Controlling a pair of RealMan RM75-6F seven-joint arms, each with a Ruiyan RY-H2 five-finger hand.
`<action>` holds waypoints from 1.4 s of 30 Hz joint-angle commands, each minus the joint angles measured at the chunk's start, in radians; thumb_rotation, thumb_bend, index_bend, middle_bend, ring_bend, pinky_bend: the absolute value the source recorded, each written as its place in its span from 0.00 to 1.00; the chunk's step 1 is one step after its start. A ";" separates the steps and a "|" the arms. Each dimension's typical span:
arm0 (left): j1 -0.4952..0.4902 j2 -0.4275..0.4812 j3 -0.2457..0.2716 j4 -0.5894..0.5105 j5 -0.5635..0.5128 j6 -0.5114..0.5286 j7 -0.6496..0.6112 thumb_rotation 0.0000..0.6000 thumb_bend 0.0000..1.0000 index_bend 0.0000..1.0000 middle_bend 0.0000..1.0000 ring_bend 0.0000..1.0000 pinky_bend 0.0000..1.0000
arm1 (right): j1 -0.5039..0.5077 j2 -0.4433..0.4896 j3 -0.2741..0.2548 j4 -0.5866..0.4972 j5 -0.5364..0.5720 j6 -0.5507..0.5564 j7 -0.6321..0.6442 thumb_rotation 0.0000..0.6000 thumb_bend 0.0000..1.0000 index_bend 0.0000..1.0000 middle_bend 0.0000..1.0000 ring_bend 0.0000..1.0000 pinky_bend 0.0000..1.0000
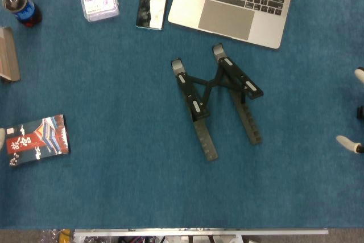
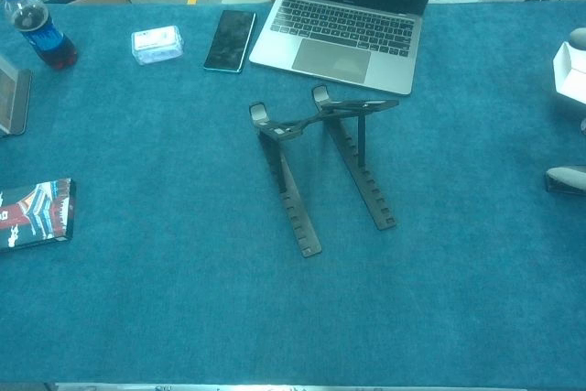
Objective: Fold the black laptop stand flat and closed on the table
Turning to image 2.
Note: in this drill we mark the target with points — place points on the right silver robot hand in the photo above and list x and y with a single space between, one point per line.
578 38

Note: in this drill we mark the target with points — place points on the black folding laptop stand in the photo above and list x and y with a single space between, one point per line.
292 208

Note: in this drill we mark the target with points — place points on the silver laptop computer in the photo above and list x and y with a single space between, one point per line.
348 61

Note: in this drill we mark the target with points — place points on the grey block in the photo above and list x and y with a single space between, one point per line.
14 98

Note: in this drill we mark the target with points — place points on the open white cardboard box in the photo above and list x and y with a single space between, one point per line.
572 75

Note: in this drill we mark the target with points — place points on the grey black small device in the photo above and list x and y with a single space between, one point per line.
565 178

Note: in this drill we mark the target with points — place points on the black smartphone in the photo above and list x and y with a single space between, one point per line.
229 40

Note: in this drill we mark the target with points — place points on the clear plastic wipes box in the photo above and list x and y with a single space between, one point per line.
155 45

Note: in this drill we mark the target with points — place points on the teal table cloth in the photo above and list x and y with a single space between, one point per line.
137 295

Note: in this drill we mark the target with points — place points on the cola bottle with blue cap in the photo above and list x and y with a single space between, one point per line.
41 34

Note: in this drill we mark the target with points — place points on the red printed book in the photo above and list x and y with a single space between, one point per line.
36 217

